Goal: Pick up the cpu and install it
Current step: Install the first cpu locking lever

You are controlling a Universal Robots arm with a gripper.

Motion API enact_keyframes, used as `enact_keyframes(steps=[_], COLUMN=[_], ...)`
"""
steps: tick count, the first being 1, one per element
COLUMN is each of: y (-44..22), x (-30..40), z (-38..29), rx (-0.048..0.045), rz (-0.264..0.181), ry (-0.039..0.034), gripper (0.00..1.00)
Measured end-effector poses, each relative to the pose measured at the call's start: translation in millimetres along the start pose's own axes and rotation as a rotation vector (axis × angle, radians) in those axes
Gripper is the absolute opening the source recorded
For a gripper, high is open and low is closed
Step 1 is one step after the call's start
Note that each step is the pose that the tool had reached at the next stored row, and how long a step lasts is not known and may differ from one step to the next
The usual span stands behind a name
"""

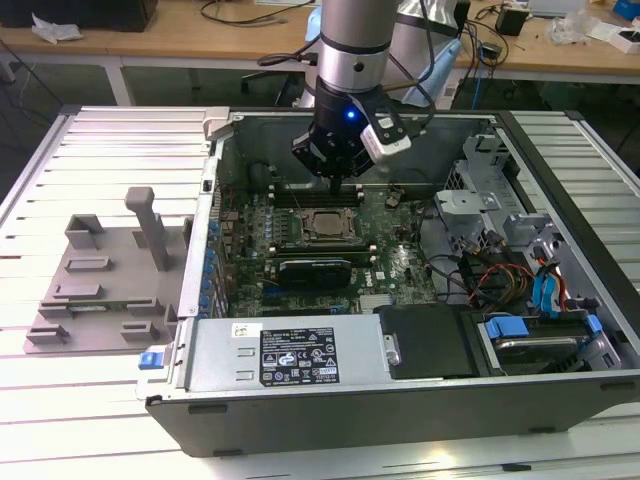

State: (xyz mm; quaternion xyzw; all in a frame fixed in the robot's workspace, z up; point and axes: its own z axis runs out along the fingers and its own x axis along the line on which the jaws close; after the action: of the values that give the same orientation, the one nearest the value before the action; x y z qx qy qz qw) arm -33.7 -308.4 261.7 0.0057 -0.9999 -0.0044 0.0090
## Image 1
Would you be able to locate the small black box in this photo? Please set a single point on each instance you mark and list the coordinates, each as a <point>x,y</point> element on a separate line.
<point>510,21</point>

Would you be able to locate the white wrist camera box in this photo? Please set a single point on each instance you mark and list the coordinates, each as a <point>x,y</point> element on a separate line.
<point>387,147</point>

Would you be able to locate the CPU socket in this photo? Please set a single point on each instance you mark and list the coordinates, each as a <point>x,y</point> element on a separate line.
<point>300,239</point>

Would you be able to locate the black RAM slot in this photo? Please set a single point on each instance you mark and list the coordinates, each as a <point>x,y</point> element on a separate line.
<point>320,253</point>
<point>320,201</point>
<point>320,245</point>
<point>305,190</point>

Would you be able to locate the hard disk in blue carrier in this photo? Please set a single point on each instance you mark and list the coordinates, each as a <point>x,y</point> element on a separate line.
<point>507,327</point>

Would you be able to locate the silver power supply unit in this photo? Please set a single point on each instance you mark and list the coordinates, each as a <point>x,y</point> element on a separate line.
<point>215,350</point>

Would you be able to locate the clear plastic bag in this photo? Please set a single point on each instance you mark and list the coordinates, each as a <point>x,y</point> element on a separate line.
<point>570,27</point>

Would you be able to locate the green motherboard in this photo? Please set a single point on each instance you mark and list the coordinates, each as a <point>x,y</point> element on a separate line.
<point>400,270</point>

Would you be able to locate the thin metal locking lever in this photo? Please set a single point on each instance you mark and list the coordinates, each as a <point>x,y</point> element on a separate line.
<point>345,241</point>

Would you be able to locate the large black box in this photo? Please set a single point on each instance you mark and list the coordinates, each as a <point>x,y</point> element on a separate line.
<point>75,12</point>

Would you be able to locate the white cardboard box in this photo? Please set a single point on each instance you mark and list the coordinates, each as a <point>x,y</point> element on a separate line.
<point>617,37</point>

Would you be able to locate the silver metal drive cage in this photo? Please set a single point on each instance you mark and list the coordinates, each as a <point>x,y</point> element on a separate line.
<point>465,205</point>

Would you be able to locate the blue case latch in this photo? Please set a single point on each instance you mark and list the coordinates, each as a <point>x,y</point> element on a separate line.
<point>150,360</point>

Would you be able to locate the wooden desk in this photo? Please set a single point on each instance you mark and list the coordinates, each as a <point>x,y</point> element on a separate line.
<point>150,45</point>

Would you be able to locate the grey parts rack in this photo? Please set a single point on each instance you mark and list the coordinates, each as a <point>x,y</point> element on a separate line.
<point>120,280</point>

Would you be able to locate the silver CPU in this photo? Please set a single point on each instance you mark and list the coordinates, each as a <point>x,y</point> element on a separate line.
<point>327,223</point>

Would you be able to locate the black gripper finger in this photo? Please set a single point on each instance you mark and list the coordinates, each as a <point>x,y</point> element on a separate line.
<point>307,152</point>
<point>360,167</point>

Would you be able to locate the black graphics card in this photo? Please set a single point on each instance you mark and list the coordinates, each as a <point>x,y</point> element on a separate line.
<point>315,275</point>

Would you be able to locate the black plastic shroud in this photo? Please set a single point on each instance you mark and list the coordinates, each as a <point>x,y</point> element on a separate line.
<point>425,345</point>

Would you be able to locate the crumpled white paper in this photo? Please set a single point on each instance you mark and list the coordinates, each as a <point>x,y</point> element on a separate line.
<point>55,29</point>

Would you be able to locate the black open PC case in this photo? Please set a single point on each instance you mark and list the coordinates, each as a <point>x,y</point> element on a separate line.
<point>350,420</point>

